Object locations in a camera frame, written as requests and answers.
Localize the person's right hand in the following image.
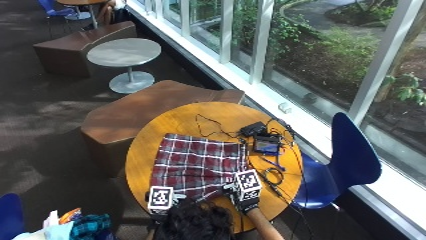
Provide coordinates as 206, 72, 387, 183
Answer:
222, 182, 263, 215

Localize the person's left hand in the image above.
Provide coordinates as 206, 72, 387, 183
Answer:
145, 190, 189, 224

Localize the red grey plaid skirt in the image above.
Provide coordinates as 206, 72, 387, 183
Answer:
149, 133, 248, 202

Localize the white marker cube left glove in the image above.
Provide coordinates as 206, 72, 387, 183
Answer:
146, 185, 174, 215

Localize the white marker cube glove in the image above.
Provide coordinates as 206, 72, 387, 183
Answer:
232, 168, 263, 202
146, 185, 174, 215

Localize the white marker cube right glove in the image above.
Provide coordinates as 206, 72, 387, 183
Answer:
232, 168, 263, 202

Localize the blue pen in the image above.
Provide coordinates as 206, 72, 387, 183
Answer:
260, 156, 287, 173

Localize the black device with screen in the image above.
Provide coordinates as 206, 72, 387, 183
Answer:
251, 134, 283, 156

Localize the black rectangular box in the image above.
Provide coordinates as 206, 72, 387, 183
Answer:
238, 121, 267, 137

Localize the teal plaid garment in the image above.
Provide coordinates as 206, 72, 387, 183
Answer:
67, 213, 113, 240

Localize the orange packet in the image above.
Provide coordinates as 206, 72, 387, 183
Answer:
57, 207, 83, 225

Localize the small white sill fitting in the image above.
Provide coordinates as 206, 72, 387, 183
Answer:
276, 102, 292, 115

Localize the large brown angular bench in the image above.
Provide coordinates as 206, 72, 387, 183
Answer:
79, 79, 246, 178

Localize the blue plastic chair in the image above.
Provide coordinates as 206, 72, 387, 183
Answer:
0, 192, 26, 240
35, 0, 93, 22
291, 111, 383, 212

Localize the white cloth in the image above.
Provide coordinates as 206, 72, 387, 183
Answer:
12, 210, 75, 240

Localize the small brown angular bench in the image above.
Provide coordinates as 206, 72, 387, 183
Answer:
31, 20, 138, 80

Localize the brown wooden chair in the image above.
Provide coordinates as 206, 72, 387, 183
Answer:
95, 0, 118, 27

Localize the coiled black cable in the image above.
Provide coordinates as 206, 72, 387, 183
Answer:
262, 167, 286, 186

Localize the long black cable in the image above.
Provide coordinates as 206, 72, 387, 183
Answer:
264, 117, 316, 240

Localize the thin black cable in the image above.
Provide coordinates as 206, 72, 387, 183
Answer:
194, 113, 244, 140

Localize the grey round pedestal table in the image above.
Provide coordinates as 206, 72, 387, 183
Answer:
85, 37, 162, 95

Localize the round wooden pedestal table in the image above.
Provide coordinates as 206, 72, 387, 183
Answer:
55, 0, 111, 30

